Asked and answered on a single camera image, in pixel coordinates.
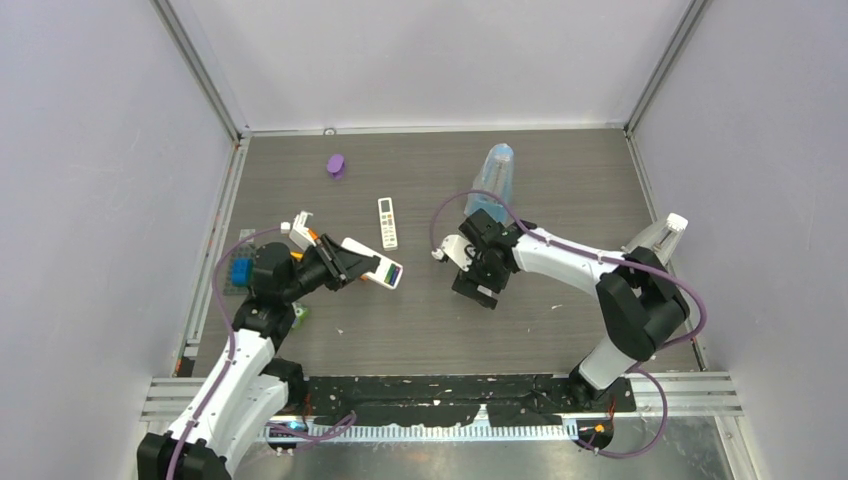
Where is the blue lego brick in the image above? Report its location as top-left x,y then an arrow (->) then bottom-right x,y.
229,257 -> 254,288

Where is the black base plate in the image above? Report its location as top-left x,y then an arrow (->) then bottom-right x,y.
290,374 -> 636,427

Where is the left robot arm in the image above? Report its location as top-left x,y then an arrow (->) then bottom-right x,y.
136,235 -> 381,479

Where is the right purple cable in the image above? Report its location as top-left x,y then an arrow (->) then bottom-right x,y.
429,190 -> 709,351

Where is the green battery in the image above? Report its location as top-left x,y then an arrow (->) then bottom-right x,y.
385,264 -> 400,285

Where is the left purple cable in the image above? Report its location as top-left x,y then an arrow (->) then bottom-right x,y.
164,226 -> 286,480

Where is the small white remote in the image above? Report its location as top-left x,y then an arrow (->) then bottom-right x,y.
340,237 -> 405,291

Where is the white remote control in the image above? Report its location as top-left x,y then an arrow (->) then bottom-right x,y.
377,197 -> 398,251

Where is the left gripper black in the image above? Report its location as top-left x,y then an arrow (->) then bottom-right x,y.
281,234 -> 377,303

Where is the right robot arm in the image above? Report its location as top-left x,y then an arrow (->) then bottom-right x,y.
432,210 -> 690,411

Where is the purple cap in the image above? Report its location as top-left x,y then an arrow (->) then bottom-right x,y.
326,154 -> 346,180

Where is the purple blue battery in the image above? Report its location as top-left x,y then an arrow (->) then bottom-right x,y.
389,266 -> 402,287

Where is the green owl toy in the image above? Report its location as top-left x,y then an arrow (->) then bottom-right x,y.
292,302 -> 310,329

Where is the purple cable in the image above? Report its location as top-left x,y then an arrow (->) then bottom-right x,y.
164,226 -> 286,480
429,190 -> 709,351

